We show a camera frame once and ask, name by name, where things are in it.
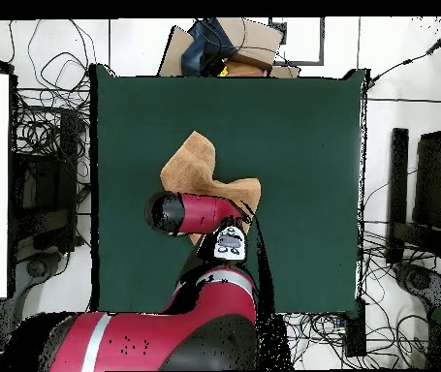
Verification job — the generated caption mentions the orange-brown cloth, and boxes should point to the orange-brown cloth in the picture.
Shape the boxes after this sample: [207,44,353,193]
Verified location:
[221,57,273,78]

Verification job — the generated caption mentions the dark-framed white board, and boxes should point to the dark-framed white board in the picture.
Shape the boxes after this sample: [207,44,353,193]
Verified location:
[268,16,326,66]

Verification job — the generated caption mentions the orange terry towel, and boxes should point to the orange terry towel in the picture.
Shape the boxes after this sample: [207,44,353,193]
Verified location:
[159,130,263,247]

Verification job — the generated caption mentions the brown cardboard box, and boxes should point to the brown cardboard box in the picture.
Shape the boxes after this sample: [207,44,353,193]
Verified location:
[214,16,285,67]

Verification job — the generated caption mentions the brown cardboard sheet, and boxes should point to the brown cardboard sheet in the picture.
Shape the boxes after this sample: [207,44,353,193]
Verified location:
[157,25,195,78]

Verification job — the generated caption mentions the black equipment stand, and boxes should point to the black equipment stand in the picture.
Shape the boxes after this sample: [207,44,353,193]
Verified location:
[10,108,85,253]

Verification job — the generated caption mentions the dark green table cloth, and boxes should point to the dark green table cloth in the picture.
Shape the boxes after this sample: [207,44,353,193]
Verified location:
[88,63,369,317]

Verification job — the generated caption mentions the black power strip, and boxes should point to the black power strip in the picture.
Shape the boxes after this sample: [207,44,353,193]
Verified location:
[344,299,367,358]

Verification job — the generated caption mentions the black cable with adapter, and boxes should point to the black cable with adapter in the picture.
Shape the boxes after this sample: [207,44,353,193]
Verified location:
[366,16,441,98]

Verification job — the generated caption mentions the blue jeans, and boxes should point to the blue jeans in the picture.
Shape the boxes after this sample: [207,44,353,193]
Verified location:
[180,17,240,78]

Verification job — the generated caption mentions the black upright post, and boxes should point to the black upright post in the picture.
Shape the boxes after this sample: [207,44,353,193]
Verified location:
[386,127,410,266]

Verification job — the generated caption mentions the black wheeled stand base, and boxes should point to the black wheeled stand base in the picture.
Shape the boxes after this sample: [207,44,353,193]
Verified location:
[10,249,74,311]

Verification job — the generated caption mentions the black cable tangle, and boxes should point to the black cable tangle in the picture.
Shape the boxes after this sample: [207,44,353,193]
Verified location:
[285,232,432,369]
[8,18,97,183]

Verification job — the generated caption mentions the black chair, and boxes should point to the black chair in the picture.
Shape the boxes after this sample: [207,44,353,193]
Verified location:
[413,129,441,233]

